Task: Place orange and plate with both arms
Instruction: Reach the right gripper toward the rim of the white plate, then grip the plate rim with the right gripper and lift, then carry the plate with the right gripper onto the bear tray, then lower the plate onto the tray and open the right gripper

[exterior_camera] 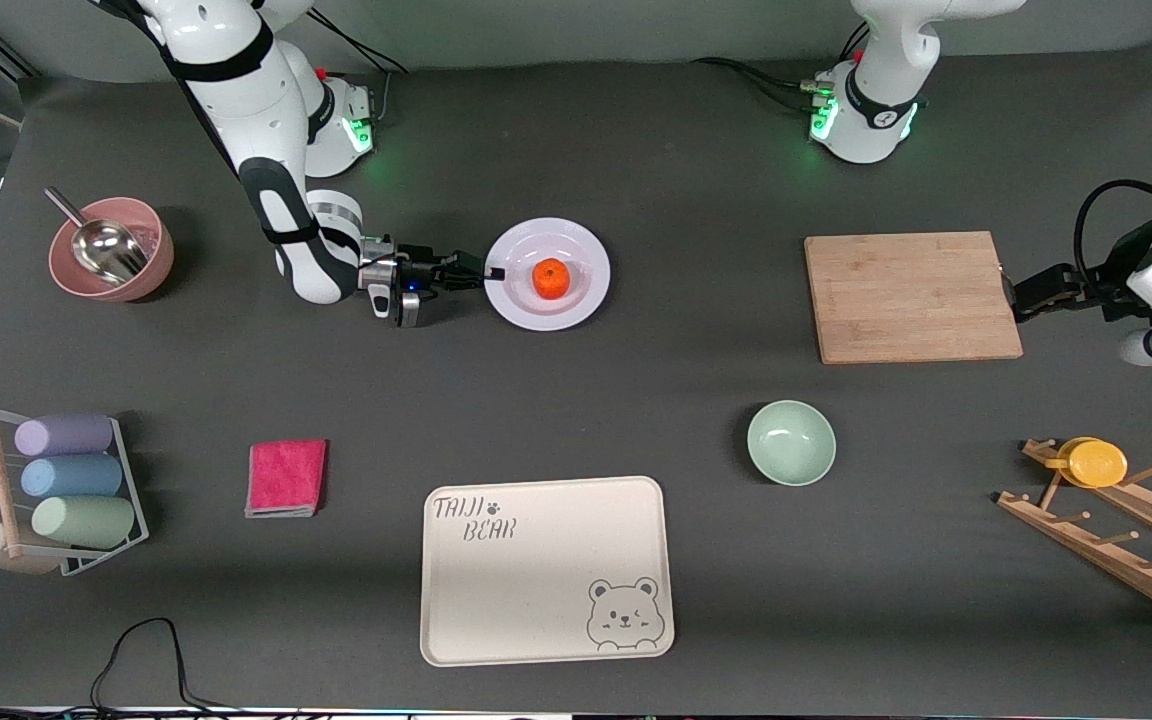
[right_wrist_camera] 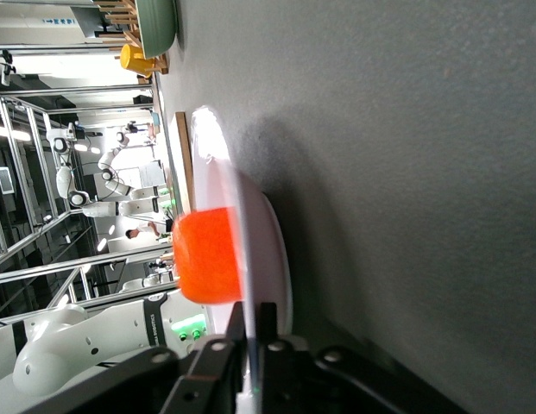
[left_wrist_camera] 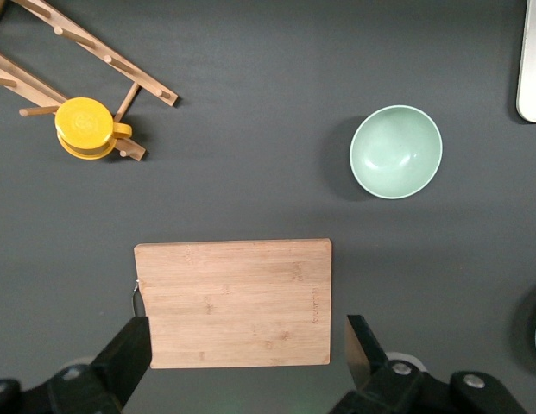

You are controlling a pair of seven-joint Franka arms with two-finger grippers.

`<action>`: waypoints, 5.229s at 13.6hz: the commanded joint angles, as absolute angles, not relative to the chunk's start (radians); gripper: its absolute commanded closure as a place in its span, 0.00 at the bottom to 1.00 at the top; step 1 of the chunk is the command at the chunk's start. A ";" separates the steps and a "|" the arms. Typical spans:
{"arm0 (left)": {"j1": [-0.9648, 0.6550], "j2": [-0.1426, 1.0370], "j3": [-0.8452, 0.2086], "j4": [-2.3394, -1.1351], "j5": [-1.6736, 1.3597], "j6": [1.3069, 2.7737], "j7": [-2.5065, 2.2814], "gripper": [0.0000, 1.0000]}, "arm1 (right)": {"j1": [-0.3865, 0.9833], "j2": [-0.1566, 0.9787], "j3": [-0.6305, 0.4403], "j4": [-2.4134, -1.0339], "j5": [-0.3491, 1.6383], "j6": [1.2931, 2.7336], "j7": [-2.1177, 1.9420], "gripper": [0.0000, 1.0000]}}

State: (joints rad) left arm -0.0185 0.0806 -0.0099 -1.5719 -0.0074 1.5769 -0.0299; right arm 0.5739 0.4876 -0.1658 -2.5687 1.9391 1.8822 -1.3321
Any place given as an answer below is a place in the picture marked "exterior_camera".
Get white round plate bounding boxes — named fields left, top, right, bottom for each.
left=483, top=218, right=611, bottom=332

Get wooden cutting board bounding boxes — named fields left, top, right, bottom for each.
left=804, top=231, right=1024, bottom=365

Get yellow mug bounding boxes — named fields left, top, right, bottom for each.
left=1044, top=437, right=1129, bottom=489

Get folded pink cloth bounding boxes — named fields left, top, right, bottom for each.
left=244, top=439, right=328, bottom=519

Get wooden mug rack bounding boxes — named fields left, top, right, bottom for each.
left=996, top=438, right=1152, bottom=630

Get pale green bowl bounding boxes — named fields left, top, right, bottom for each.
left=746, top=400, right=837, bottom=488

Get metal scoop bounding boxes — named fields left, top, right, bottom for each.
left=44, top=187, right=150, bottom=286

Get cream bear print tray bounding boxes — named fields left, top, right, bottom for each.
left=420, top=476, right=676, bottom=668

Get pink bowl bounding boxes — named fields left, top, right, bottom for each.
left=48, top=197, right=175, bottom=303

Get purple cup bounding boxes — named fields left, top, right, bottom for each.
left=14, top=413, right=115, bottom=458

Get blue cup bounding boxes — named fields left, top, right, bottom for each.
left=20, top=455, right=124, bottom=499

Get green cup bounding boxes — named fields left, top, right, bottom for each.
left=31, top=496, right=136, bottom=550

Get wooden dowel rod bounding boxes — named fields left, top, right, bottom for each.
left=0, top=402, right=25, bottom=558

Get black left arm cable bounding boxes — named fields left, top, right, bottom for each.
left=1076, top=180, right=1152, bottom=293

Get black right arm base cables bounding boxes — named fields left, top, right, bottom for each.
left=306, top=8, right=412, bottom=126

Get black arm base cables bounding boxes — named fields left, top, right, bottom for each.
left=691, top=20, right=872, bottom=116
left=306, top=8, right=412, bottom=126

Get black left arm base cables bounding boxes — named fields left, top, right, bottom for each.
left=691, top=20, right=872, bottom=116

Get white wire cup rack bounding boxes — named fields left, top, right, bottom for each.
left=0, top=410, right=150, bottom=578

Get black table edge cable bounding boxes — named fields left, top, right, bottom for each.
left=0, top=617, right=337, bottom=720

